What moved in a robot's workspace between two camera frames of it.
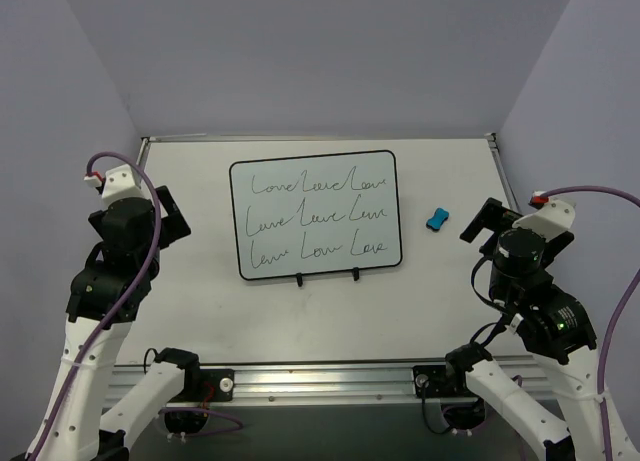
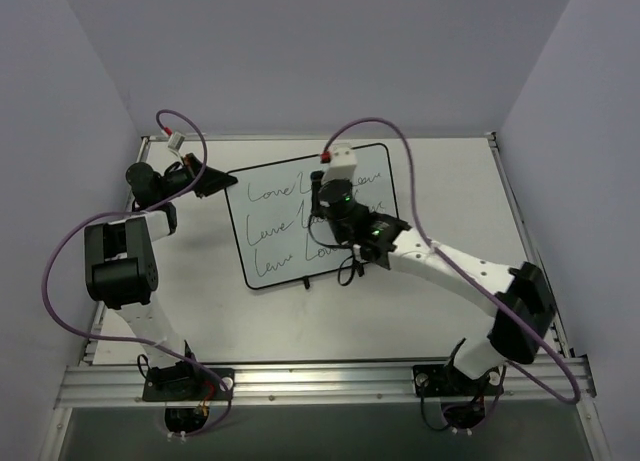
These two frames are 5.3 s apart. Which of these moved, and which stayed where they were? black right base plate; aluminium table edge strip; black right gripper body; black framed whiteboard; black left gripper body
Moved: black left gripper body; black right gripper body
Stayed: black right base plate; black framed whiteboard; aluminium table edge strip
